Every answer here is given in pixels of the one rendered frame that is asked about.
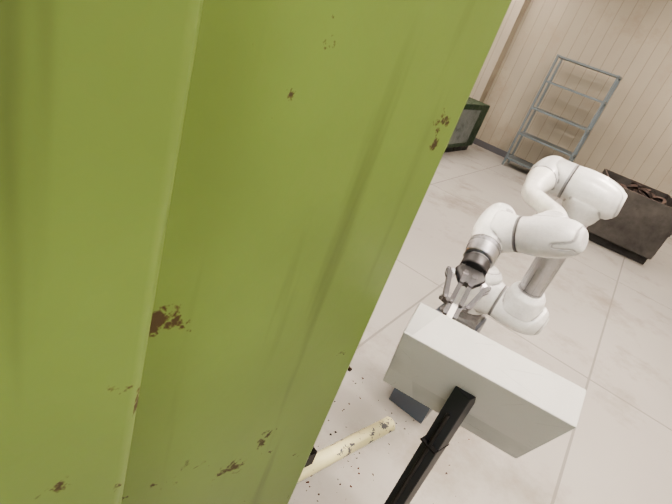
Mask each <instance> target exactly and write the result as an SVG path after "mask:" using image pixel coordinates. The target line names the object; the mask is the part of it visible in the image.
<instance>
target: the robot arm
mask: <svg viewBox="0 0 672 504"><path fill-rule="evenodd" d="M545 193H549V194H551V195H554V196H556V197H558V198H560V199H562V200H563V201H562V206H560V205H559V204H558V203H557V202H555V201H554V200H553V199H552V198H550V197H549V196H548V195H547V194H545ZM521 194H522V198H523V199H524V201H525V202H526V203H527V204H528V205H529V206H530V207H532V208H533V209H534V210H535V211H537V212H538V214H534V215H533V216H518V215H516V213H515V211H514V210H513V208H512V207H511V206H509V205H508V204H505V203H494V204H492V205H490V206H489V207H488V208H487V209H486V210H485V211H484V212H483V213H482V214H481V215H480V217H479V218H478V220H477V221H476V223H475V225H474V227H473V229H472V232H471V238H470V240H469V241H468V244H467V246H466V249H465V252H464V254H463V259H462V261H461V263H460V264H459V265H458V266H456V268H451V267H450V266H447V268H446V270H445V277H446V279H445V284H444V289H443V294H440V295H441V296H439V299H440V300H441V301H442V302H443V303H444V304H445V305H443V306H440V308H439V311H440V312H442V314H444V315H446V316H448V317H449V318H451V319H453V320H455V321H457V322H459V323H461V324H463V325H465V326H466V327H468V328H470V329H472V330H475V328H476V326H477V325H478V324H479V323H480V322H481V321H482V320H484V319H485V318H486V316H485V315H484V314H487V315H489V316H491V317H492V318H493V319H495V320H496V321H498V322H499V323H501V324H502V325H504V326H506V327H507V328H509V329H511V330H513V331H515V332H518V333H521V334H524V335H529V336H533V335H538V334H539V333H540V332H541V331H542V330H543V329H544V327H545V326H546V325H547V323H548V321H549V312H548V310H547V308H545V307H544V306H545V303H546V297H545V294H544V292H545V291H546V289H547V288H548V286H549V285H550V283H551V281H552V280H553V278H554V277H555V275H556V274H557V272H558V271H559V269H560V268H561V266H562V265H563V263H564V262H565V260H566V258H570V257H574V256H577V255H579V254H580V253H582V252H583V251H584V250H585V248H586V246H587V243H588V238H589V234H588V231H587V229H586V228H587V227H588V226H590V225H592V224H594V223H596V222H597V221H598V220H599V219H604V220H607V219H612V218H614V217H616V216H617V215H618V214H619V212H620V210H621V208H622V206H623V204H624V202H625V200H626V198H627V194H626V192H625V190H624V189H623V188H622V187H621V186H620V185H619V184H618V183H617V182H615V181H614V180H612V179H611V178H609V177H607V176H605V175H603V174H601V173H599V172H597V171H594V170H592V169H590V168H586V167H583V166H580V165H578V164H575V163H573V162H570V161H568V160H565V159H564V158H562V157H560V156H548V157H545V158H543V159H541V160H540V161H538V162H537V163H536V164H535V165H533V166H532V168H531V169H530V171H529V173H528V174H527V177H526V180H525V182H524V184H523V186H522V190H521ZM508 252H517V253H523V254H527V255H530V256H536V257H535V258H534V260H533V262H532V264H531V265H530V267H529V269H528V270H527V272H526V274H525V275H524V277H523V279H522V280H521V281H518V282H515V283H513V284H512V285H511V286H510V287H508V286H506V285H505V284H504V283H503V282H502V279H503V277H502V274H501V272H500V271H499V270H498V269H497V268H496V267H495V266H494V265H495V262H496V260H497V258H498V257H499V255H500V254H501V253H508ZM454 273H455V275H456V279H457V282H458V284H457V286H456V287H455V289H454V291H453V293H452V295H451V297H449V296H448V295H449V290H450V285H451V280H452V276H453V275H454ZM482 313H483V314H482Z"/></svg>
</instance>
